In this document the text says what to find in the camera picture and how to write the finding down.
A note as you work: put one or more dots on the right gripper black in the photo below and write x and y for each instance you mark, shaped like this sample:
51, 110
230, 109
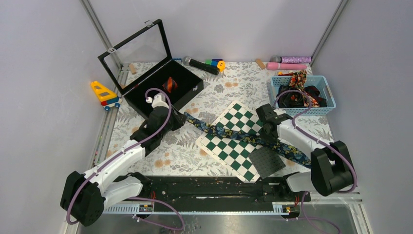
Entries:
264, 138

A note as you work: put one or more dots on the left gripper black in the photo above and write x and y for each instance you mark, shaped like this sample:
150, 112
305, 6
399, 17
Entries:
179, 118

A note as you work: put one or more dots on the dark blue floral tie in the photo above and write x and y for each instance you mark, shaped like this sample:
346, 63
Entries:
285, 150

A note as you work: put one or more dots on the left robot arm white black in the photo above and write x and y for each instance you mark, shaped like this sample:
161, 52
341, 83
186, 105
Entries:
86, 195

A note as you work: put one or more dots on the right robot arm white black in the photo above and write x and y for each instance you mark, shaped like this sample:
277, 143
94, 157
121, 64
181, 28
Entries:
331, 167

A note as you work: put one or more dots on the dark red ties pile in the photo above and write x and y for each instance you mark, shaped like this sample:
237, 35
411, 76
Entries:
286, 102

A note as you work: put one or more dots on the grey studded baseplate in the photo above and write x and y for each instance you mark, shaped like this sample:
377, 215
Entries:
266, 161

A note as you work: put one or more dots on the orange navy striped rolled tie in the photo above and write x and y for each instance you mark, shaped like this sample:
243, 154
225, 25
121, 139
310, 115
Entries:
170, 85

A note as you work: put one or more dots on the green white chessboard mat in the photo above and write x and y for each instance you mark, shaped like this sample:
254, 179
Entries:
233, 154

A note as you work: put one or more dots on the floral table mat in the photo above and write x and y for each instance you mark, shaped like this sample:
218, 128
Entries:
178, 154

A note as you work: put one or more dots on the black glitter microphone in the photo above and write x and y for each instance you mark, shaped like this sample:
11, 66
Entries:
199, 65

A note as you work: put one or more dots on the red floral tie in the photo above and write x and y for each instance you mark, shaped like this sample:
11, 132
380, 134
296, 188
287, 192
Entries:
297, 82

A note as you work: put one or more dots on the black display box glass lid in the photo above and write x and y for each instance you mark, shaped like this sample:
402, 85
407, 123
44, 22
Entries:
148, 50

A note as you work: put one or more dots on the wooden peg left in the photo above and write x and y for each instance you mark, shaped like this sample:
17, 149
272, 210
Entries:
132, 69

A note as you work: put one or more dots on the green blue block stack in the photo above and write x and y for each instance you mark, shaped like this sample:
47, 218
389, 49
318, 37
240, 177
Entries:
213, 62

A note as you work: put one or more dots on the yellow toy truck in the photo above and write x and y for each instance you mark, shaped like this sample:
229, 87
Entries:
107, 98

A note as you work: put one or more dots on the small wooden block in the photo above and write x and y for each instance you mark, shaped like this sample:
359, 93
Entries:
260, 64

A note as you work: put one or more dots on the purple glitter microphone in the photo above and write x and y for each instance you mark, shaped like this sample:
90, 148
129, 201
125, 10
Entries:
291, 59

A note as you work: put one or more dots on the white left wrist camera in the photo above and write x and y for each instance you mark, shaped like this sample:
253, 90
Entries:
159, 100

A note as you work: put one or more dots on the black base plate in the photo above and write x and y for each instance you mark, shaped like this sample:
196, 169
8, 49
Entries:
217, 194

